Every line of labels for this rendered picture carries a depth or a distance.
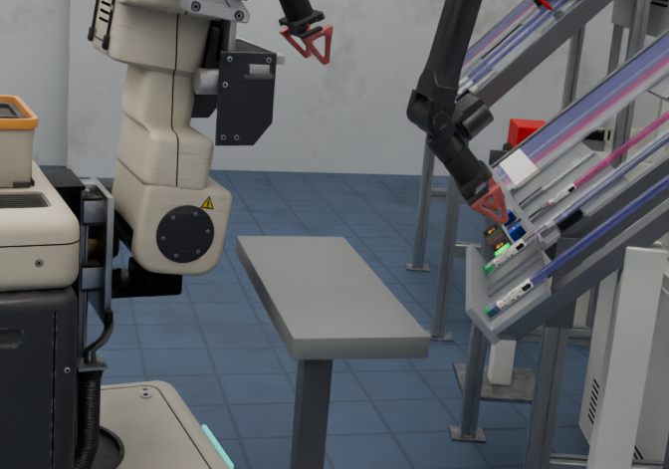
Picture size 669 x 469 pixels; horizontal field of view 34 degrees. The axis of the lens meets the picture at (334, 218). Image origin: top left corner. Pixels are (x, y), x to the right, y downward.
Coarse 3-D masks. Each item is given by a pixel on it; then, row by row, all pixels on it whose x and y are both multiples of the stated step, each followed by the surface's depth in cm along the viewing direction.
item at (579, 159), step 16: (576, 144) 241; (560, 160) 239; (576, 160) 232; (592, 160) 226; (544, 176) 238; (560, 176) 231; (576, 176) 225; (592, 176) 218; (528, 192) 237; (544, 192) 230; (576, 192) 217; (608, 192) 206; (528, 208) 229; (560, 208) 216; (592, 208) 205
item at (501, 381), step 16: (512, 128) 306; (528, 128) 297; (512, 144) 304; (512, 208) 307; (512, 240) 309; (496, 352) 318; (512, 352) 318; (464, 368) 330; (496, 368) 319; (512, 368) 319; (528, 368) 334; (496, 384) 320; (512, 384) 321; (528, 384) 322; (496, 400) 312; (512, 400) 312; (528, 400) 312
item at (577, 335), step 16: (496, 160) 272; (560, 240) 196; (576, 240) 196; (576, 256) 197; (560, 272) 197; (560, 320) 200; (512, 336) 280; (528, 336) 280; (576, 336) 280; (480, 432) 290; (560, 464) 208; (576, 464) 208; (640, 464) 210; (656, 464) 211
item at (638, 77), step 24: (624, 72) 256; (648, 72) 244; (600, 96) 254; (624, 96) 242; (576, 120) 251; (600, 120) 240; (528, 144) 261; (552, 144) 249; (504, 168) 259; (528, 168) 247
